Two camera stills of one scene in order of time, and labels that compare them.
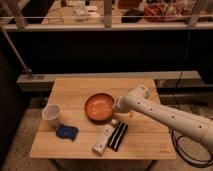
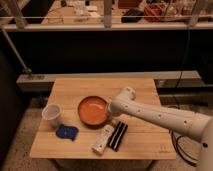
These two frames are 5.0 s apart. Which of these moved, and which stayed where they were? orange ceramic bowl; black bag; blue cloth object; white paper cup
Moved: orange ceramic bowl
Stayed: blue cloth object; black bag; white paper cup
